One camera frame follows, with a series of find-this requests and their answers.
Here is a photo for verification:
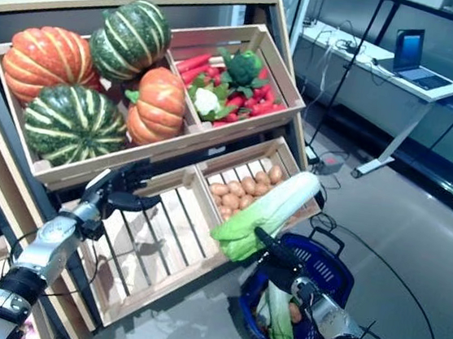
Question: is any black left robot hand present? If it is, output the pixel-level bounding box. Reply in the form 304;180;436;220
80;152;167;228

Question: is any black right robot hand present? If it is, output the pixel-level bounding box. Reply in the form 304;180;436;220
247;225;316;297

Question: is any blue plastic shopping basket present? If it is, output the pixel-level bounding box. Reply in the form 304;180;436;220
233;228;361;339

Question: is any round orange vegetable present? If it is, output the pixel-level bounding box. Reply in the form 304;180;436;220
286;302;304;324

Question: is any large wooden pumpkin crate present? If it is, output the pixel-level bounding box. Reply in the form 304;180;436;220
0;23;208;207

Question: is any large green striped pumpkin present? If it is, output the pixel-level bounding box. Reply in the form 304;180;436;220
18;80;132;175

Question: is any black round stand base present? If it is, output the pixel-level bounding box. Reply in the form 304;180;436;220
314;187;328;209

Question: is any small orange pumpkin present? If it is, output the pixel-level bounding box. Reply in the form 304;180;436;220
118;63;190;151

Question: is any brown potato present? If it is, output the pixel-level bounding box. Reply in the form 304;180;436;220
268;164;284;185
208;181;230;198

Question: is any slatted wooden cabbage crate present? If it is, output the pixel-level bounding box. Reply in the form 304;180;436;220
47;150;239;339

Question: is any grey box with red button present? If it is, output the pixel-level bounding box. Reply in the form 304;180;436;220
319;152;346;176

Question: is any wooden potato crate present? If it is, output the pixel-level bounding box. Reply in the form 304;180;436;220
189;128;331;246

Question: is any black power adapter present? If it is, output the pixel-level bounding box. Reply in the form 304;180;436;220
303;145;322;167

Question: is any white cauliflower with leaves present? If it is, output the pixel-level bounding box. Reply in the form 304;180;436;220
185;73;242;126

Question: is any large orange striped pumpkin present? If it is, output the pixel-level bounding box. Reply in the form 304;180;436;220
0;21;106;114

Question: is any small green striped pumpkin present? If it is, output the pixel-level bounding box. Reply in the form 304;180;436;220
85;0;176;88

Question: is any green broccoli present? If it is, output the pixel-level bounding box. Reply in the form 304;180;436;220
212;46;272;99

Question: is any wooden carrot crate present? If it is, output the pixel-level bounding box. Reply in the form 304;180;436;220
159;14;315;146

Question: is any wooden display shelf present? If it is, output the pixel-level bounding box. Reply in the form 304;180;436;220
0;0;349;339

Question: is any white desk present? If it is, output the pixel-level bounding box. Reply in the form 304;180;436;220
281;22;453;190

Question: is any black stand pole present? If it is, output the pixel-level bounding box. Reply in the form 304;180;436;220
306;0;388;158

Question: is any open laptop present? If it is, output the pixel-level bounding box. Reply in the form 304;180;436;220
390;26;453;93

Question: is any flat white box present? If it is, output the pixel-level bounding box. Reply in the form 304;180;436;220
408;0;446;10

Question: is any black basket handle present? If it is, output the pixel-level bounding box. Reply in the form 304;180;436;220
307;226;346;257

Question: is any long black floor cable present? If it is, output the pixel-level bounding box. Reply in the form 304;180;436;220
309;219;453;339

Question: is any black cable tangle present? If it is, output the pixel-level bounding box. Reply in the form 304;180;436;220
333;37;365;55

